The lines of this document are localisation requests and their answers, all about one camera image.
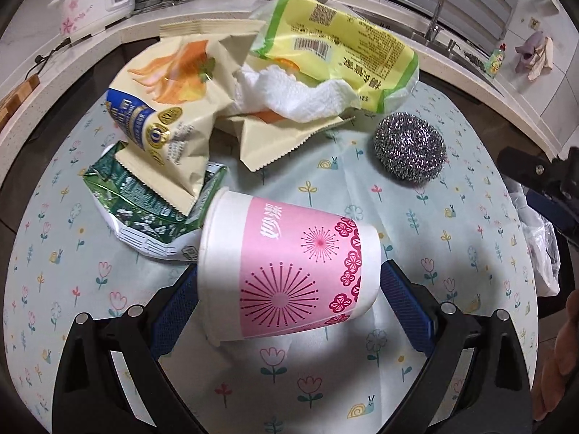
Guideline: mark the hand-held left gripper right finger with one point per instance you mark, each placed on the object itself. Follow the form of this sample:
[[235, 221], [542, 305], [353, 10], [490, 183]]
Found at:
[[407, 307]]

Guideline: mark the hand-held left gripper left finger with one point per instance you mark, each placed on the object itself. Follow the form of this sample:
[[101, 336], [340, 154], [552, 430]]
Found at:
[[176, 307]]

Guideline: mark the white plastic bag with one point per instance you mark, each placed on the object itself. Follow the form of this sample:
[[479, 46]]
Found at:
[[540, 253]]

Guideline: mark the pink and white paper cup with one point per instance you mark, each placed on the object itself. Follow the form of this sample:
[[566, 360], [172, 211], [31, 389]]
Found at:
[[280, 271]]

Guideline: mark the beige chips bag blue label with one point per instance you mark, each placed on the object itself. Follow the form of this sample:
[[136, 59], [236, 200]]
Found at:
[[149, 113]]

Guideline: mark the person's right hand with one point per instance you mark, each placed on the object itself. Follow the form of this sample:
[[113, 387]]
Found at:
[[561, 370]]

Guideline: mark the steel kitchen sink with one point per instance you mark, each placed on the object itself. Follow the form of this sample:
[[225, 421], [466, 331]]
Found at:
[[480, 77]]

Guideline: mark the beige hanging cloth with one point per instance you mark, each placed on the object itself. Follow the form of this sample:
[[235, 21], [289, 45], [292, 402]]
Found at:
[[543, 61]]

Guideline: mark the green snack bag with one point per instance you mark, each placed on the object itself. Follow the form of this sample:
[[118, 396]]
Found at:
[[135, 203]]

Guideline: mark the green dish soap bottle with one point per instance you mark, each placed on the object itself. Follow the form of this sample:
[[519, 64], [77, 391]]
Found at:
[[495, 58]]

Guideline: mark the purple hanging cloth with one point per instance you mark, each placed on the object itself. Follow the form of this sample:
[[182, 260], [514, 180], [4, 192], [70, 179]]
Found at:
[[529, 49]]

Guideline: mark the steel wool scrubber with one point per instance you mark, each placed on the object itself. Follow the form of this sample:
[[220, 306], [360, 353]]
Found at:
[[409, 147]]

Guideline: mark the floral tablecloth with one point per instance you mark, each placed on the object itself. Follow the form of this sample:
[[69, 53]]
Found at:
[[316, 181]]

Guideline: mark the plain beige snack bag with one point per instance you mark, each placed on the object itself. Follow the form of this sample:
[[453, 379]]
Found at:
[[276, 142]]

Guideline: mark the chrome faucet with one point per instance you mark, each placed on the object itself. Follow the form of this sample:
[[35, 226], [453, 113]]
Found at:
[[438, 4]]

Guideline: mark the white paper towel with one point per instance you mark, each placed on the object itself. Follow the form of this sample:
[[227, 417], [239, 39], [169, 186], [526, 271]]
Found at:
[[289, 95]]

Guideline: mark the yellow green plastic packet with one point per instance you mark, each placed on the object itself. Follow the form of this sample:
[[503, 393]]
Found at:
[[325, 40]]

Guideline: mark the wooden cutting board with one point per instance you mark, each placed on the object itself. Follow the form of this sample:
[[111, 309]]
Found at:
[[18, 99]]

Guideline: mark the white rice cooker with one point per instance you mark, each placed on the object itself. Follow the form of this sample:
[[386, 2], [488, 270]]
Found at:
[[90, 0]]

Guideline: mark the small wall sticker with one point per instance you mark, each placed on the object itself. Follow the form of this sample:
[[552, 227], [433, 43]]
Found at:
[[535, 22]]

